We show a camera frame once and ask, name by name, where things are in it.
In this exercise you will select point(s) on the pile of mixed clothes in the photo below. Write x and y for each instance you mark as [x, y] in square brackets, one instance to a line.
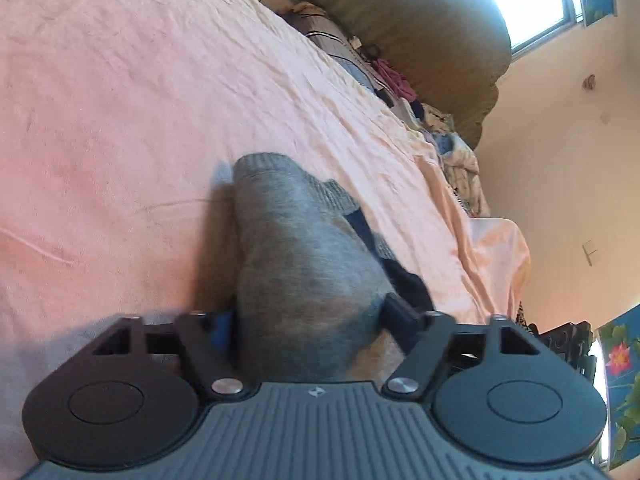
[455, 160]

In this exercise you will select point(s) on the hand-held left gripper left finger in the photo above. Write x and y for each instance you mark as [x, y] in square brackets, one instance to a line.
[221, 331]

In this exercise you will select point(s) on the brown curtain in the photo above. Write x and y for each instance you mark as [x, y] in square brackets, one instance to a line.
[425, 50]

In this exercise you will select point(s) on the pink bed sheet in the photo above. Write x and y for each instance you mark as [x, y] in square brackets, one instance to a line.
[125, 135]

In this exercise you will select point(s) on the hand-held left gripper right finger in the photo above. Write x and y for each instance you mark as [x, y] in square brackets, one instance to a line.
[400, 316]

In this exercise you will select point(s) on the grey knitted sock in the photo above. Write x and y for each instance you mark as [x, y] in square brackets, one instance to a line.
[300, 270]

